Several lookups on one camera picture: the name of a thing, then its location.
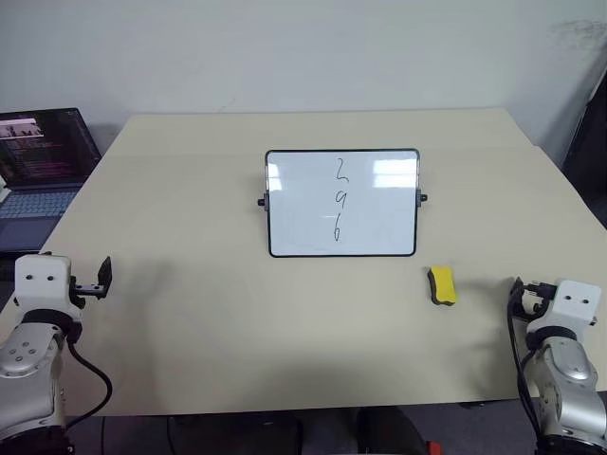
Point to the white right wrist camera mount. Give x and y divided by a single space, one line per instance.
574 301

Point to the small black-framed whiteboard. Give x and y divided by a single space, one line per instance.
303 213

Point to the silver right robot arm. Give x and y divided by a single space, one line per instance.
569 379

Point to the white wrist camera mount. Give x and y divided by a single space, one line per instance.
574 301
40 284

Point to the black upright panel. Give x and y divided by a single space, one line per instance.
588 142

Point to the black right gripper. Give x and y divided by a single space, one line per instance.
538 298

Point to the open grey laptop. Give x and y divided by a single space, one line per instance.
33 199

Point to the small white object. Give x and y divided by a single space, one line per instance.
4 190

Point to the small red object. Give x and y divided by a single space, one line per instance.
434 448

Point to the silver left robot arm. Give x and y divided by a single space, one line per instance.
23 379

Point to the yellow and black eraser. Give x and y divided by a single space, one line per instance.
446 284

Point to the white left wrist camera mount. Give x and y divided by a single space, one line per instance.
40 284

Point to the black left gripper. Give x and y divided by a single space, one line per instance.
89 290

